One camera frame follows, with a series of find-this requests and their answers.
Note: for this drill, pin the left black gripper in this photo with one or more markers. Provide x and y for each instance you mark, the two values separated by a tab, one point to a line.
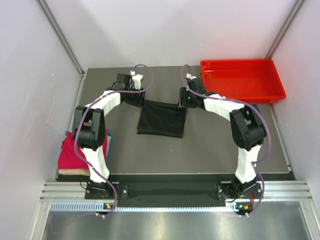
139	101

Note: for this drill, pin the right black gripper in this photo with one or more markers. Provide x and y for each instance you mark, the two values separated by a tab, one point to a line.
182	102

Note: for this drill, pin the black t shirt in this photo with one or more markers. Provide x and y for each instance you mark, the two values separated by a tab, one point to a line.
162	119

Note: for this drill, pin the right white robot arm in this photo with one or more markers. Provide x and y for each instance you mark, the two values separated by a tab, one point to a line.
247	129

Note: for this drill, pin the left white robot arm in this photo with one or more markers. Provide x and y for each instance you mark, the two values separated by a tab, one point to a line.
89	131

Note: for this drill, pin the red plastic bin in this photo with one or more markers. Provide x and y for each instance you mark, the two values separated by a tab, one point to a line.
248	80

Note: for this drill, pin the red folded t shirt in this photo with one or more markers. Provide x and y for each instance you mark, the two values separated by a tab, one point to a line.
68	158

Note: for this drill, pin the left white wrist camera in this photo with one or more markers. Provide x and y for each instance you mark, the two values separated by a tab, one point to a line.
136	80

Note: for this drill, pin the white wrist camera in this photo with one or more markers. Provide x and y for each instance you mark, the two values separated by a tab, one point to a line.
189	76
136	80

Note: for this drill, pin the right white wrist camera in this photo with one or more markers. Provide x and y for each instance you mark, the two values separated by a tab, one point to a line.
189	76

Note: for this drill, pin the left aluminium corner post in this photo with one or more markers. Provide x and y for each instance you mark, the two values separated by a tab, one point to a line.
60	35

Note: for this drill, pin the aluminium corner post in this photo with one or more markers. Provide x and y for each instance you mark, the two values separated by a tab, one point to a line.
60	35
293	13

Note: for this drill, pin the grey slotted cable duct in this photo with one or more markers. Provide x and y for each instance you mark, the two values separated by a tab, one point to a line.
59	206

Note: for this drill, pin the right aluminium corner post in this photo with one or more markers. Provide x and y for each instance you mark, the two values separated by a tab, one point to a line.
293	13

